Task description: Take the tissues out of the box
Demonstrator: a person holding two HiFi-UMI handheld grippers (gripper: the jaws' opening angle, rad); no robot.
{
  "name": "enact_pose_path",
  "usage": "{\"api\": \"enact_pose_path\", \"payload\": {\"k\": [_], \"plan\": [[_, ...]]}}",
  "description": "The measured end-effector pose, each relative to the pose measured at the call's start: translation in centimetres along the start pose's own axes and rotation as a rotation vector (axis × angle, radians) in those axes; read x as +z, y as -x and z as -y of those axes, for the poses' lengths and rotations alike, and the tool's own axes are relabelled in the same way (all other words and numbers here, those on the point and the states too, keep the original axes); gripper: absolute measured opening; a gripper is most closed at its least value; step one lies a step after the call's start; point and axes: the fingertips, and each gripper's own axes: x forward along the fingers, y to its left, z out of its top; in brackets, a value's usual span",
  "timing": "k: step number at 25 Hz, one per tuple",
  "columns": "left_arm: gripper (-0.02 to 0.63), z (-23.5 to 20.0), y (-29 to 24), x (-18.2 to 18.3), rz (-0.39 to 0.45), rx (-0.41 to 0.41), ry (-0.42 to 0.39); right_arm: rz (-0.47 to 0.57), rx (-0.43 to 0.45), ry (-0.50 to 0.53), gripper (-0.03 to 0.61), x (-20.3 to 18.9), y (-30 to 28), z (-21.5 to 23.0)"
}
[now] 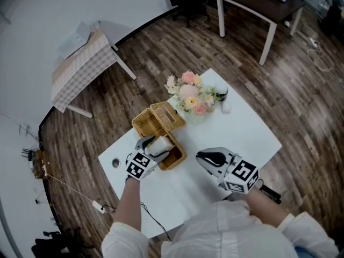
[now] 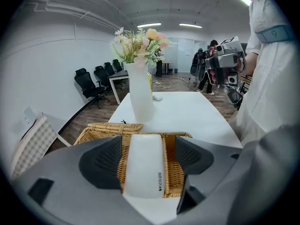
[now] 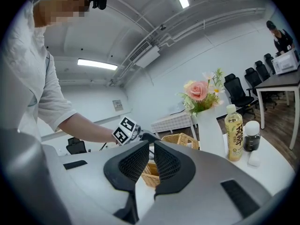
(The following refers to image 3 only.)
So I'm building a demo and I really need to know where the person's face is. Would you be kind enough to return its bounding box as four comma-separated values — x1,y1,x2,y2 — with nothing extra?
32,0,94,28

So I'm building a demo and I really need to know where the white table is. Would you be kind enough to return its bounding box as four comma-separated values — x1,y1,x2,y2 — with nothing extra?
42,125,296,220

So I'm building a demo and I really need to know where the small white block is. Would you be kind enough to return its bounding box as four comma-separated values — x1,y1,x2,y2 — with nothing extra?
247,151,261,167

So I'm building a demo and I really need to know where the yellow tea bottle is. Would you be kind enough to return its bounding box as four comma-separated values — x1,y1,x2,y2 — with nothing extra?
224,104,244,162

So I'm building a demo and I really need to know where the pink and white flower bouquet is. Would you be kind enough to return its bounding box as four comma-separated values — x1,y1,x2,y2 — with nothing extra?
177,68,226,117

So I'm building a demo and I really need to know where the black office chair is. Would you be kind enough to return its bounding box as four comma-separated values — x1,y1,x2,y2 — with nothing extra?
224,73,256,117
244,67,263,96
255,60,270,82
66,137,88,155
264,53,276,75

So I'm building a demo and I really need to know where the dark jar with white lid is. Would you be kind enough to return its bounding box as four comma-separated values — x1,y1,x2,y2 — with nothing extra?
243,120,262,153

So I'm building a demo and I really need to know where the woven wicker basket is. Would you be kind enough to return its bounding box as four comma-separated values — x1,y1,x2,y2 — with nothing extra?
140,133,200,188

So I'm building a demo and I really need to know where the person's left forearm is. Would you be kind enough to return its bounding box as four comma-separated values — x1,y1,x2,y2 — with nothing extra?
57,112,118,144

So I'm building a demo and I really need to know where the table with checkered cloth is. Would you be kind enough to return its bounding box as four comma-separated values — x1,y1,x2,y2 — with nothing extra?
151,112,195,134

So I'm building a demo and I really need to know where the dark brown table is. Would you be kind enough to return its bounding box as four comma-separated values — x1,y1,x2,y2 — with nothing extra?
255,71,300,150

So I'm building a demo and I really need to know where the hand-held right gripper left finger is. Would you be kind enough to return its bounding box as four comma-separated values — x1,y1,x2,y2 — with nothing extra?
42,139,151,225

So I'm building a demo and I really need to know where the ceiling air conditioner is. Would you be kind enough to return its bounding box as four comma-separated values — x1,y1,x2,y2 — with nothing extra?
128,41,161,68

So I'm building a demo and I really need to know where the wall poster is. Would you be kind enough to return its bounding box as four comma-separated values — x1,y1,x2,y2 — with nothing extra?
112,99,124,113

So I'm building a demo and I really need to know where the white vase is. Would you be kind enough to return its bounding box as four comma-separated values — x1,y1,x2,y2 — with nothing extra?
191,106,226,158

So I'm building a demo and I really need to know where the person's white shirt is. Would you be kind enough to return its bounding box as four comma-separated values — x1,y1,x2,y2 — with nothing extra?
0,0,78,143

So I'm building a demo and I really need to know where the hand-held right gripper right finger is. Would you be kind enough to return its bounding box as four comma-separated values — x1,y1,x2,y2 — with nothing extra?
140,140,274,225

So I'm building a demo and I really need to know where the white microwave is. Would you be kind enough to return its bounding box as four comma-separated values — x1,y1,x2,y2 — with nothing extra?
271,48,300,76

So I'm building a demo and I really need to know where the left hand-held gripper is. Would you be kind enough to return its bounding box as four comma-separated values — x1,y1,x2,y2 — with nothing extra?
112,116,162,146

